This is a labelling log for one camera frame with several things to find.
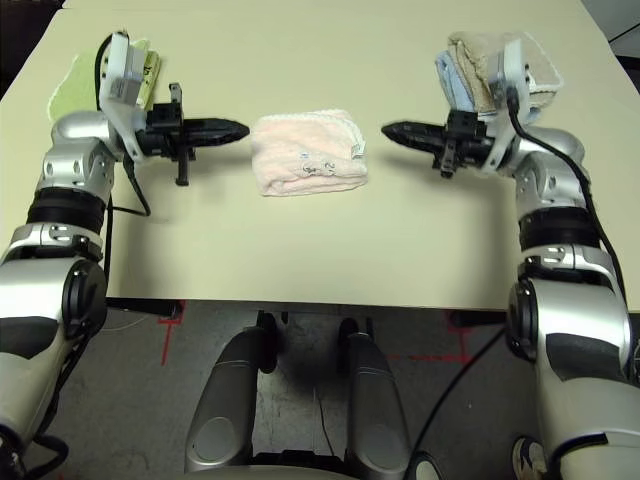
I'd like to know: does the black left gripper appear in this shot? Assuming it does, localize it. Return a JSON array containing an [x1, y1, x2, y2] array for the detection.
[[137, 82, 251, 187]]

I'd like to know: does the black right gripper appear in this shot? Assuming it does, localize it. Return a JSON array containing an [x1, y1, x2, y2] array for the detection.
[[380, 110, 497, 180]]

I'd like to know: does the pink towel with duck embroidery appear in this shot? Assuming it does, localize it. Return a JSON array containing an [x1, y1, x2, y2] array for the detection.
[[249, 108, 369, 198]]

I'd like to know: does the folded light blue towel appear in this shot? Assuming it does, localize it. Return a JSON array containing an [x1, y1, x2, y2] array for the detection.
[[433, 49, 544, 124]]

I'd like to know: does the folded beige towel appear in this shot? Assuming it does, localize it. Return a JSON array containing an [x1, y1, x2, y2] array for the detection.
[[446, 30, 566, 117]]

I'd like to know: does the folded green towel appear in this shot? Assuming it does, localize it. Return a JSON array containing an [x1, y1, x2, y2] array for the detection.
[[46, 36, 164, 122]]

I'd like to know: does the silver left robot leg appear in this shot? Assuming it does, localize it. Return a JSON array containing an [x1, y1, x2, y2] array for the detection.
[[183, 319, 279, 474]]

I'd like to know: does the silver robot leg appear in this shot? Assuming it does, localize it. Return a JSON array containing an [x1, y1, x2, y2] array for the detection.
[[339, 316, 417, 474], [183, 319, 279, 474]]

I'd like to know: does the silver right robot leg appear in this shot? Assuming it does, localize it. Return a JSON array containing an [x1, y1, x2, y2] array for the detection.
[[339, 316, 417, 474]]

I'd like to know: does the white sneaker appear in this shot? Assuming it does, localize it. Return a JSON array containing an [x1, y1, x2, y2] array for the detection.
[[511, 435, 552, 480], [412, 451, 442, 480]]

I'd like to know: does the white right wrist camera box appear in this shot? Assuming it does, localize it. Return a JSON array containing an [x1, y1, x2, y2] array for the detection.
[[481, 39, 534, 174]]

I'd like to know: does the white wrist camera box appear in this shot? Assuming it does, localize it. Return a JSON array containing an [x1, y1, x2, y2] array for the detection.
[[481, 39, 534, 174], [96, 31, 152, 164]]

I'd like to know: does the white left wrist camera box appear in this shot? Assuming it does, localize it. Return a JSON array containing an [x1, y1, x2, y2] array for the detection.
[[96, 31, 152, 164]]

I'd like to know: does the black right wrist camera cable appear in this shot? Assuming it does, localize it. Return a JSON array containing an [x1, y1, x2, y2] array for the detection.
[[409, 84, 627, 472]]

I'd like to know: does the thin black floor cable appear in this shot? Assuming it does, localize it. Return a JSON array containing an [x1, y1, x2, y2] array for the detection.
[[311, 387, 335, 455]]

